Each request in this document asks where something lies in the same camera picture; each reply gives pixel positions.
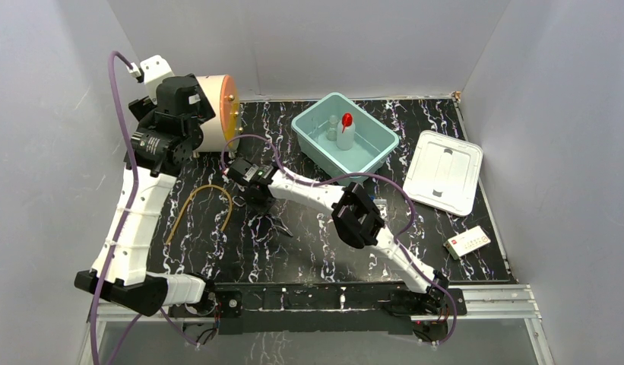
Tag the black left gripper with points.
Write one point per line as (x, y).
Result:
(142, 108)

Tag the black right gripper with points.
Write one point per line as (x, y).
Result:
(265, 207)

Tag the small clear glass jar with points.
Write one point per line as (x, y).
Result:
(331, 133)

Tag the white wash bottle red cap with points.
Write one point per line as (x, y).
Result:
(346, 132)

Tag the white plastic bin lid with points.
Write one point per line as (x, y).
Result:
(444, 173)

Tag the clear acrylic test tube rack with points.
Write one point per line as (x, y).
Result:
(382, 206)

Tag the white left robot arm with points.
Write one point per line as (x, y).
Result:
(119, 274)

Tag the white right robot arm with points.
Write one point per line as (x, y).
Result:
(356, 218)

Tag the cream cylindrical centrifuge machine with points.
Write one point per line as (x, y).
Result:
(223, 96)

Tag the teal plastic bin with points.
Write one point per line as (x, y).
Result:
(372, 145)

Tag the small paper label card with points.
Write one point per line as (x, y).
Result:
(466, 242)

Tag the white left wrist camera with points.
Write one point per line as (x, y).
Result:
(151, 72)

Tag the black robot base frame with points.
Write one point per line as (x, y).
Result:
(343, 307)

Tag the aluminium rail frame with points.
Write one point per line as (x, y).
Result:
(509, 301)

